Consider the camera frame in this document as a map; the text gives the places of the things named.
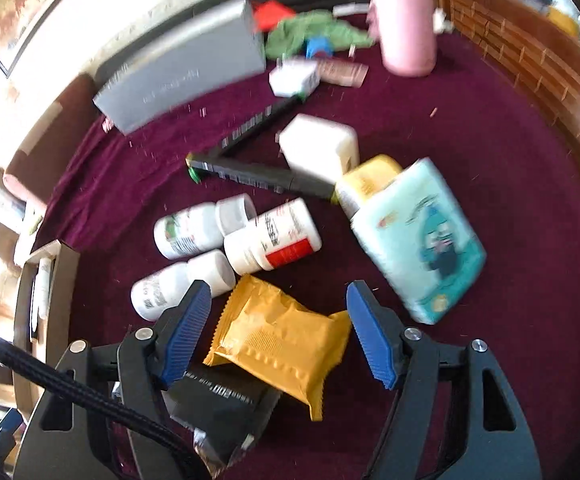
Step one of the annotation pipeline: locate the large white pill bottle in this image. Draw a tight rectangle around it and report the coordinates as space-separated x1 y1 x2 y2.
130 249 235 322

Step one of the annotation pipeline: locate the yellow snack packet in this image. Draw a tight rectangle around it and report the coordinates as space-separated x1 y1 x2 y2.
203 275 352 422

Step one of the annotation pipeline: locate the black snack packet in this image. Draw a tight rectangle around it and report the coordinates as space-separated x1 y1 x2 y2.
163 364 282 478

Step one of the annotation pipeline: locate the teal cartoon tissue pack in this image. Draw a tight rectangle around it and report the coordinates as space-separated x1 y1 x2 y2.
351 158 486 325

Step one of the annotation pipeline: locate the white bottle green label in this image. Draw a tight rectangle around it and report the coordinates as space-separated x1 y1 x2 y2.
152 192 259 261

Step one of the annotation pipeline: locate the white bottle red label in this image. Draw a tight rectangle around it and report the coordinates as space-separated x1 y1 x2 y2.
224 198 322 275

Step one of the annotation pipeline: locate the cardboard tray box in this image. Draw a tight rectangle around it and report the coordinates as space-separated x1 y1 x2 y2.
11 237 83 413

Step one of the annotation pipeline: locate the maroon bed blanket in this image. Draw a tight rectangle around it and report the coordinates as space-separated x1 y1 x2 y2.
37 35 580 479

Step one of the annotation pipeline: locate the yellow capped bottle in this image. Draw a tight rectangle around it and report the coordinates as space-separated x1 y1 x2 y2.
334 155 403 219

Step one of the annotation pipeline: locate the black marker green cap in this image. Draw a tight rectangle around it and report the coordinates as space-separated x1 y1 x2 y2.
186 153 337 203

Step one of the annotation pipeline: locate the thin black pen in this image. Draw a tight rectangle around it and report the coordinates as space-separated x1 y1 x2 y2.
209 94 305 156

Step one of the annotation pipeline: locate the white rectangular jar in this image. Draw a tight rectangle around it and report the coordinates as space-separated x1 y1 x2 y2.
278 114 359 183

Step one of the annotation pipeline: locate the maroon armchair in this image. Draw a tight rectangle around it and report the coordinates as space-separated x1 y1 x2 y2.
2 73 99 209

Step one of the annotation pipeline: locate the pink sachet packet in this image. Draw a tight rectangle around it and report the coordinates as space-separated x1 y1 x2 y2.
317 58 369 88

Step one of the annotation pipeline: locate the white usb charger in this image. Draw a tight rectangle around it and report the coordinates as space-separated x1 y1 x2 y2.
268 58 320 99

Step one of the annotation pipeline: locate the grey red dragonfly box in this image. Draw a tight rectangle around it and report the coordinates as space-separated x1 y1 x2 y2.
93 0 266 134

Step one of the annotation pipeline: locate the blue small object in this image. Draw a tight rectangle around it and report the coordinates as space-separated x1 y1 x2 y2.
305 36 333 58

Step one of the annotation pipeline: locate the green cloth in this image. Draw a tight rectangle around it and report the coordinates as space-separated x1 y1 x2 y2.
265 10 375 60

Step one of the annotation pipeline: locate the wooden brick pattern ledge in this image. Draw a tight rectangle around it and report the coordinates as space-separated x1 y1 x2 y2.
439 0 580 173

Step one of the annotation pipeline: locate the red bag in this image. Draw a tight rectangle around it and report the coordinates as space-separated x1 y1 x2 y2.
253 0 296 32

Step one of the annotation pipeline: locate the pink thermos bottle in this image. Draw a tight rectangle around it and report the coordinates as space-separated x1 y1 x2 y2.
372 0 436 77

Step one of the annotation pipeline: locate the black braided cable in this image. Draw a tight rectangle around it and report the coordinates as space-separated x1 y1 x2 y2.
0 316 207 480

